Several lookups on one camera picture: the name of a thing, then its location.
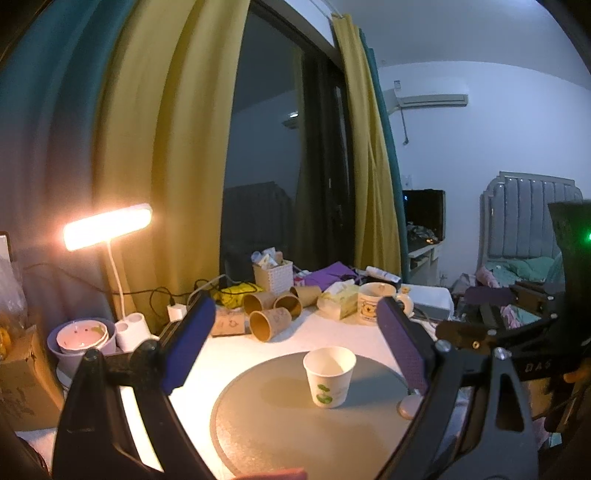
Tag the left gripper purple finger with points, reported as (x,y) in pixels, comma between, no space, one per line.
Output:
(481,295)

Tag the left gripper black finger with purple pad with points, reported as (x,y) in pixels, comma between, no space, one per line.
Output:
(474,421)

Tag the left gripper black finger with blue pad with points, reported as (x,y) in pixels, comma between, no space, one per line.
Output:
(94,440)

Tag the white paper cup green print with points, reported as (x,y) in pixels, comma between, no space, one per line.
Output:
(329,371)

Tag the beige paper cup pink print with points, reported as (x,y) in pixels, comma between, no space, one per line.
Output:
(228,322)

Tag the brown paper cup right back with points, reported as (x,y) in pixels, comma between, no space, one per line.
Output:
(308,295)

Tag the brown paper cup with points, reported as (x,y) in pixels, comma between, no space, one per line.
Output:
(289,301)
(258,301)
(308,295)
(266,324)

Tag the brown paper cup middle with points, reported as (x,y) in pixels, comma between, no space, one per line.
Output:
(289,301)

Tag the brown paper cup front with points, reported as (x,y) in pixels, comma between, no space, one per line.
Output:
(266,324)

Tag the brown paper cup left back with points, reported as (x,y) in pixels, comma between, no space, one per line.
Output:
(258,301)

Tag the white round plate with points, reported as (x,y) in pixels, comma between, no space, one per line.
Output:
(63,379)

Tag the cardboard box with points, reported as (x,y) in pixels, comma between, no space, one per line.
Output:
(31,396)

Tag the grey padded headboard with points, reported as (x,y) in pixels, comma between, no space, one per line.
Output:
(515,221)

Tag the purple bowl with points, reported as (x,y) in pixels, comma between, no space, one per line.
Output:
(68,362)

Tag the pink patterned bowl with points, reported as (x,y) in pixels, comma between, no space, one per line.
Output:
(81,335)

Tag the black monitor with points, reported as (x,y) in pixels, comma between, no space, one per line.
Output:
(425,212)

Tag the white desk lamp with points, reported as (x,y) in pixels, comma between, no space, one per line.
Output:
(103,228)

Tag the white bear mug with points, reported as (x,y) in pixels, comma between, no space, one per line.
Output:
(369,296)

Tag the yellow curtain right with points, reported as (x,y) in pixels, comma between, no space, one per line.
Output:
(377,237)

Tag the yellow curtain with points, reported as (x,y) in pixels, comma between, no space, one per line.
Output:
(377,237)
(162,139)

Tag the white charger plug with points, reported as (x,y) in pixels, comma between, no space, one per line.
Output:
(176,312)

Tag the yellow tissue pack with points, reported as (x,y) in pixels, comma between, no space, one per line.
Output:
(339,300)

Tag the purple cloth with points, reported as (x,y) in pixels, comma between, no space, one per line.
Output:
(328,276)

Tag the round grey mat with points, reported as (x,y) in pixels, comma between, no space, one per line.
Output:
(265,420)

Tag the yellow patterned pouch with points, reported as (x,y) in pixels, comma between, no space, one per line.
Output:
(232,297)

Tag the white woven basket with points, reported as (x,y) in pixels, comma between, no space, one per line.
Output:
(275,280)

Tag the white air conditioner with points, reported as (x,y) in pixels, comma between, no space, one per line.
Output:
(395,102)

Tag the yellow curtain left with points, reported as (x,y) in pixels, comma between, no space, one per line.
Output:
(162,139)

